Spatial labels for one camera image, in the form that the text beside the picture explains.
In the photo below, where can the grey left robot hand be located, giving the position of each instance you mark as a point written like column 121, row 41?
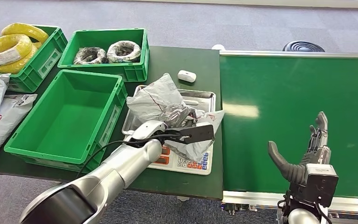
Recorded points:
column 149, row 129

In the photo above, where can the empty green plastic crate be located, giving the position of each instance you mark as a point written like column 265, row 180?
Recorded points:
column 71, row 123

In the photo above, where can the white plastic package red print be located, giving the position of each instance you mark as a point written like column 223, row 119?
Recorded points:
column 154, row 102

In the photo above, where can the small white plastic device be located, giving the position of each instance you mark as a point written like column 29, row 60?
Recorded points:
column 186, row 76

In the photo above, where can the green crate with yellow coils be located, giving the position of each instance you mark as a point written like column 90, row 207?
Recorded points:
column 46, row 61

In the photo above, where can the green conveyor belt aluminium frame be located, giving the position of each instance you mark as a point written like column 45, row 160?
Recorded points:
column 290, row 92

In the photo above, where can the white scale with steel pan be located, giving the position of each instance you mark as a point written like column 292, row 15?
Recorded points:
column 185, row 165

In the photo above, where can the green crate with grey coils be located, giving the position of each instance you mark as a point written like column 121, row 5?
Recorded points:
column 126, row 72

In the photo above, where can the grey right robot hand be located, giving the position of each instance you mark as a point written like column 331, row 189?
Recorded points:
column 293, row 173

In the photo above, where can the white courier bag black print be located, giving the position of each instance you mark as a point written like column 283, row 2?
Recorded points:
column 6, row 120

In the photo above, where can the dark green table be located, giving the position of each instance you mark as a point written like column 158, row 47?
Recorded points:
column 172, row 58

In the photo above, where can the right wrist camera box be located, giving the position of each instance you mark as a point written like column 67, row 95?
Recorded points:
column 318, row 184

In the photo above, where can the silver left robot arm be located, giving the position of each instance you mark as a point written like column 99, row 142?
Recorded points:
column 126, row 167

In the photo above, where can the white round knob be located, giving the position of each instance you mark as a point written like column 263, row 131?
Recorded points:
column 218, row 47

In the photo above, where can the white table foot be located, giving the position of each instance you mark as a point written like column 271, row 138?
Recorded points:
column 183, row 198

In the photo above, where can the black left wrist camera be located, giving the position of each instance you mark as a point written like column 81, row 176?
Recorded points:
column 197, row 133

